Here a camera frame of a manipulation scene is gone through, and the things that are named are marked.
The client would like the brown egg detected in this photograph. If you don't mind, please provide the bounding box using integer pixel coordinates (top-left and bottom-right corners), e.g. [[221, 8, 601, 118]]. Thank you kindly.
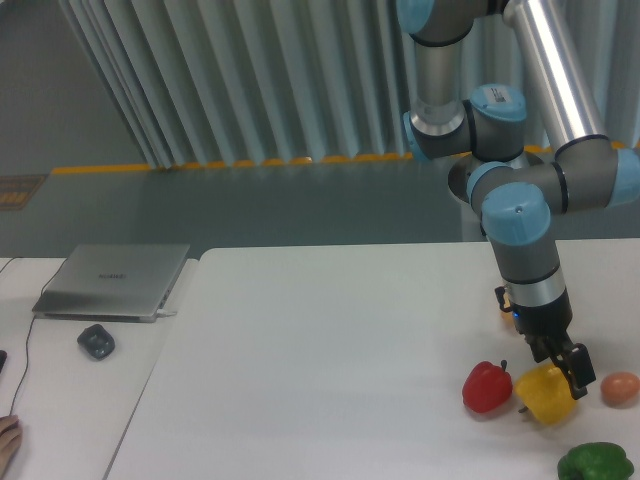
[[600, 371, 639, 406]]

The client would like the green bell pepper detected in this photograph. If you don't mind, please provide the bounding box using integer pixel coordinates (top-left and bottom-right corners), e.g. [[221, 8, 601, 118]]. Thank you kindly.
[[557, 442, 635, 479]]

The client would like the red bell pepper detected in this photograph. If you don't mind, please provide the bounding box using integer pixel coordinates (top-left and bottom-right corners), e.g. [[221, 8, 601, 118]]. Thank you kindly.
[[462, 360, 513, 414]]

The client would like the yellow bread wedge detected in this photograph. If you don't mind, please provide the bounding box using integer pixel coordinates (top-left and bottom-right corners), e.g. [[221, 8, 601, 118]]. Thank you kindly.
[[500, 311, 514, 327]]

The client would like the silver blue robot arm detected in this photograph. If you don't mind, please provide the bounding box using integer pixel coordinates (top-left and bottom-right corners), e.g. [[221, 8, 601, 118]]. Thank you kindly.
[[396, 1, 639, 398]]

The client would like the white laptop plug cable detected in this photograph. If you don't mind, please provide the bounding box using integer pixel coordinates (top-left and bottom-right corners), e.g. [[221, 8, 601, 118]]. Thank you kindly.
[[155, 257, 200, 319]]

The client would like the yellow bell pepper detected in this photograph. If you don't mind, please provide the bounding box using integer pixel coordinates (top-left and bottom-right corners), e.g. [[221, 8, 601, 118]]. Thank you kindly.
[[513, 363, 577, 425]]

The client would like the white folded partition screen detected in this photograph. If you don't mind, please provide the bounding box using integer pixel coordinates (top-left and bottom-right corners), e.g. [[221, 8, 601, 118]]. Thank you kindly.
[[58, 1, 639, 169]]

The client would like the black mouse cable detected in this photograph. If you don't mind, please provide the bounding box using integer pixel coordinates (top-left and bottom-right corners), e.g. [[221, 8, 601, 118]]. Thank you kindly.
[[0, 257, 66, 417]]

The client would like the small dark grey tray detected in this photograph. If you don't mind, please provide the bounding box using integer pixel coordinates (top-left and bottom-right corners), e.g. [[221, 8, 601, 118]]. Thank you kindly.
[[77, 324, 116, 361]]

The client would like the black device at edge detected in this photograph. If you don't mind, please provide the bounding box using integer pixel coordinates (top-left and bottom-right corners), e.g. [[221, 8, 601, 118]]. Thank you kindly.
[[0, 350, 8, 373]]

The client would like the person's hand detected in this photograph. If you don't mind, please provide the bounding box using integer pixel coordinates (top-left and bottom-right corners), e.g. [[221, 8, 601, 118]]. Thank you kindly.
[[0, 415, 23, 474]]

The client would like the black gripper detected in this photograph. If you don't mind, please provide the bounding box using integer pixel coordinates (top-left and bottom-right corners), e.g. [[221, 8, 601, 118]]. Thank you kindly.
[[512, 292, 596, 400]]

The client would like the silver Huawei laptop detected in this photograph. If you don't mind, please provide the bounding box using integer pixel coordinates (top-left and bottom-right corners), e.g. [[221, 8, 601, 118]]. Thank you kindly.
[[32, 244, 189, 322]]

